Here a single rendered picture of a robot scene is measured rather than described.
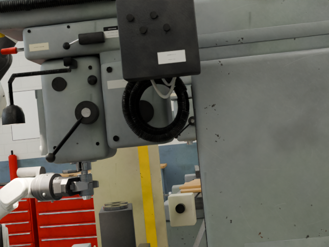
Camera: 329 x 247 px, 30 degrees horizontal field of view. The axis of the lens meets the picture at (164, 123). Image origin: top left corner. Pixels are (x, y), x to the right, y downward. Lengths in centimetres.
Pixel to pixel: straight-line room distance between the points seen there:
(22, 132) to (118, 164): 783
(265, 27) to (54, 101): 67
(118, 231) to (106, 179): 150
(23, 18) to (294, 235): 100
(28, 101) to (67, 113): 956
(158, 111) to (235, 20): 35
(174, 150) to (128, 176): 727
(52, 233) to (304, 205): 520
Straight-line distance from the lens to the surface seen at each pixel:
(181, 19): 156
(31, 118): 1137
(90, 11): 184
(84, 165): 192
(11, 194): 205
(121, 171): 367
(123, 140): 180
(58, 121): 186
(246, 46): 181
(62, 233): 668
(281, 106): 168
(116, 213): 219
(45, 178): 200
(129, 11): 157
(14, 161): 1134
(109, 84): 181
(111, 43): 182
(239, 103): 167
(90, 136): 183
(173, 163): 1092
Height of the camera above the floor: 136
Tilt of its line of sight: 1 degrees up
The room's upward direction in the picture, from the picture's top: 6 degrees counter-clockwise
